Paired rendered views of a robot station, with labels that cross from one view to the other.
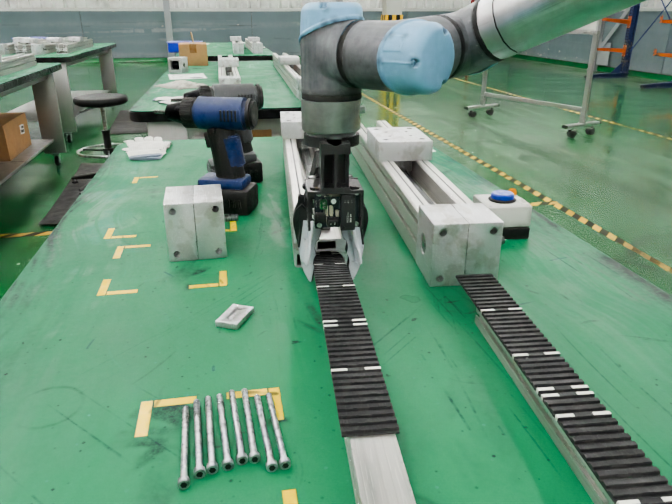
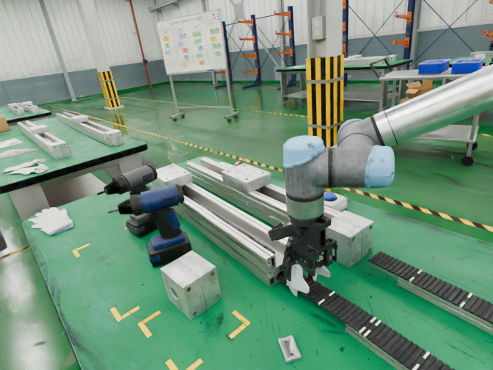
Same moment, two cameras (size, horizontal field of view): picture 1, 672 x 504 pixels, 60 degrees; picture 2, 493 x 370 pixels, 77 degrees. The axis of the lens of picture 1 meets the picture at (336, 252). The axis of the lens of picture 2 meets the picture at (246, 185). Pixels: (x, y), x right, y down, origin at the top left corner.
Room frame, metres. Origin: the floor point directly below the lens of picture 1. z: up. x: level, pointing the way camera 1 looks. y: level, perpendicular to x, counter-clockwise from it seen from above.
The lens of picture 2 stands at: (0.32, 0.36, 1.32)
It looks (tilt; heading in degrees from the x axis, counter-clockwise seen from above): 24 degrees down; 332
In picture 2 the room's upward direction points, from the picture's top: 7 degrees counter-clockwise
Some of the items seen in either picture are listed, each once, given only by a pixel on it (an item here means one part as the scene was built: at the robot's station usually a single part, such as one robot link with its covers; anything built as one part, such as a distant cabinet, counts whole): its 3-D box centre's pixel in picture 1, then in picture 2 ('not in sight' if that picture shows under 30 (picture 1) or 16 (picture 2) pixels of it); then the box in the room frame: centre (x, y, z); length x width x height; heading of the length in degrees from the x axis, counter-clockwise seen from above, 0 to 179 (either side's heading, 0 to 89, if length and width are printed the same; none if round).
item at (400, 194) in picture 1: (396, 171); (247, 192); (1.25, -0.13, 0.82); 0.80 x 0.10 x 0.09; 6
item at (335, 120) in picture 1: (333, 117); (306, 202); (0.75, 0.00, 1.02); 0.08 x 0.08 x 0.05
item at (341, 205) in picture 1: (332, 180); (309, 238); (0.74, 0.00, 0.94); 0.09 x 0.08 x 0.12; 6
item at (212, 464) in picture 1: (210, 431); not in sight; (0.44, 0.12, 0.78); 0.11 x 0.01 x 0.01; 13
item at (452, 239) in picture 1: (464, 243); (349, 236); (0.81, -0.19, 0.83); 0.12 x 0.09 x 0.10; 96
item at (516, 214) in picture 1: (495, 215); (328, 206); (0.99, -0.28, 0.81); 0.10 x 0.08 x 0.06; 96
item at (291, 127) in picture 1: (303, 129); (171, 179); (1.48, 0.08, 0.87); 0.16 x 0.11 x 0.07; 6
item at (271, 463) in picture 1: (264, 429); not in sight; (0.45, 0.07, 0.78); 0.11 x 0.01 x 0.01; 14
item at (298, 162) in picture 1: (309, 174); (204, 211); (1.23, 0.06, 0.82); 0.80 x 0.10 x 0.09; 6
